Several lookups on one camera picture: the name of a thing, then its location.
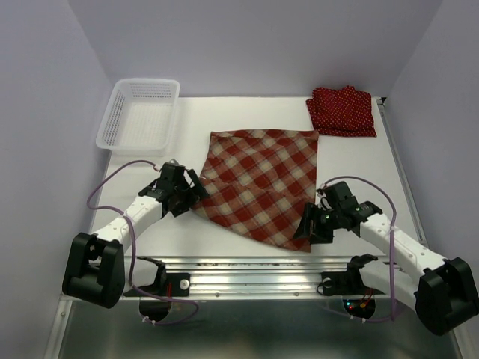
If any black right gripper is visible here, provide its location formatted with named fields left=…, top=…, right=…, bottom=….
left=291, top=202, right=341, bottom=244

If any red patterned skirt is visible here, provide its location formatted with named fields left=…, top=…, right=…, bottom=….
left=192, top=129, right=318, bottom=253

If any red polka dot skirt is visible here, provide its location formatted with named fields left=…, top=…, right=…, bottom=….
left=338, top=112, right=376, bottom=138
left=305, top=86, right=373, bottom=137

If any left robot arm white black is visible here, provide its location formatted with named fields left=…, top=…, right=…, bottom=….
left=62, top=160, right=209, bottom=308

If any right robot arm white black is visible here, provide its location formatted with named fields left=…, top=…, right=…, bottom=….
left=293, top=176, right=478, bottom=336

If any white plastic basket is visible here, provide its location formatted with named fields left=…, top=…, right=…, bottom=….
left=96, top=78, right=180, bottom=156

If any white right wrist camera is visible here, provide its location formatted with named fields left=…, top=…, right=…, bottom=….
left=316, top=183, right=329, bottom=205

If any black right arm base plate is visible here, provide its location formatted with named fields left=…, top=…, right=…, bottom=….
left=317, top=271, right=361, bottom=296

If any aluminium rail frame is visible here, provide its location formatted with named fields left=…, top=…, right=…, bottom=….
left=43, top=96, right=471, bottom=359

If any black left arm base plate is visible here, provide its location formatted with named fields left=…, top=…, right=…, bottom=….
left=133, top=269, right=191, bottom=298

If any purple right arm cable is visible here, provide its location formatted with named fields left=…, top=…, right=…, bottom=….
left=321, top=177, right=398, bottom=325

